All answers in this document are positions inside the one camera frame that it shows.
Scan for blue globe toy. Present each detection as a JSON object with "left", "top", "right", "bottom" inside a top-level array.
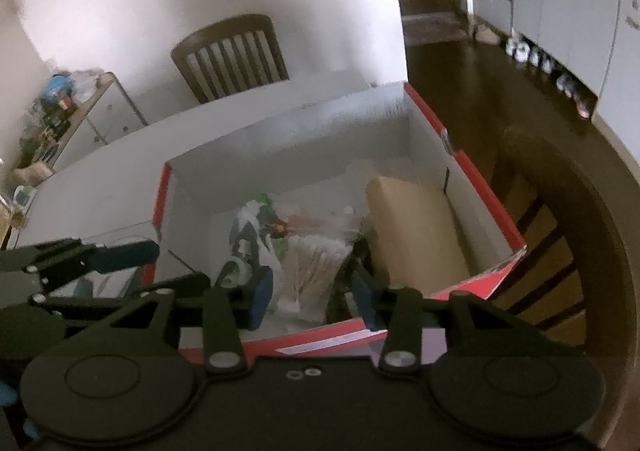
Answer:
[{"left": 43, "top": 73, "right": 73, "bottom": 104}]

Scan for dark wooden chair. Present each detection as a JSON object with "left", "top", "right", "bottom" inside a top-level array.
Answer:
[{"left": 170, "top": 14, "right": 290, "bottom": 104}]

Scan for near wooden chair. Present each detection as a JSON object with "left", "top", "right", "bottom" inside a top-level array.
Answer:
[{"left": 490, "top": 126, "right": 639, "bottom": 445}]

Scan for grey correction tape dispenser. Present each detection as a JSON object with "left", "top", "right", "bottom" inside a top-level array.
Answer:
[{"left": 215, "top": 256, "right": 253, "bottom": 289}]

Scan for black snack packet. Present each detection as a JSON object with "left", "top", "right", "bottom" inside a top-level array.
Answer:
[{"left": 326, "top": 237, "right": 393, "bottom": 331}]

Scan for white side cabinet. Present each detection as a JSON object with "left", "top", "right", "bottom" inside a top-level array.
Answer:
[{"left": 14, "top": 71, "right": 150, "bottom": 183}]

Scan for white shoes on floor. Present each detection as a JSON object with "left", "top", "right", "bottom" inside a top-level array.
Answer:
[{"left": 503, "top": 34, "right": 597, "bottom": 121}]

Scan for green white tissue pack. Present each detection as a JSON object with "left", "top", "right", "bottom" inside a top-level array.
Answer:
[{"left": 229, "top": 193, "right": 288, "bottom": 275}]

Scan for bagged bread slice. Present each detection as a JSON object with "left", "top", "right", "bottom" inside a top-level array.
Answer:
[{"left": 366, "top": 175, "right": 471, "bottom": 297}]

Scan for red cardboard box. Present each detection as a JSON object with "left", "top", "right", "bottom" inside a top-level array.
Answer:
[{"left": 141, "top": 80, "right": 528, "bottom": 367}]

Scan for bag of cotton swabs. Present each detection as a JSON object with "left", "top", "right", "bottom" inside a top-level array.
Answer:
[{"left": 273, "top": 234, "right": 352, "bottom": 323}]

